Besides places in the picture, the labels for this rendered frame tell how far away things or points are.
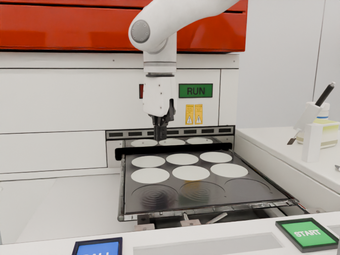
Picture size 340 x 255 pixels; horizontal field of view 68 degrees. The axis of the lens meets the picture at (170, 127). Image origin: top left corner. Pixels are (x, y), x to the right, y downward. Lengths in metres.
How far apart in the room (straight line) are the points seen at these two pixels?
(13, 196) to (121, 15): 0.67
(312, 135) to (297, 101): 2.25
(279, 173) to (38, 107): 0.72
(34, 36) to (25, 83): 0.15
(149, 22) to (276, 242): 0.45
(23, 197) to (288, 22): 2.52
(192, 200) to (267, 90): 2.22
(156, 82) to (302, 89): 2.37
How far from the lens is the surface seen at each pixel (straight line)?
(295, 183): 0.66
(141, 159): 0.79
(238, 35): 0.86
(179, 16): 0.55
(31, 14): 0.83
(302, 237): 0.38
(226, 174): 0.69
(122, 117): 0.85
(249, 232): 0.37
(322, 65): 3.01
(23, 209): 1.01
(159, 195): 0.58
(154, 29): 0.56
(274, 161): 0.72
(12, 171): 0.96
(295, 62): 2.83
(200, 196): 0.58
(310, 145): 0.64
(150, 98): 0.66
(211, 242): 0.35
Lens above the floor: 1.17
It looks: 13 degrees down
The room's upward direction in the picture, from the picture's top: straight up
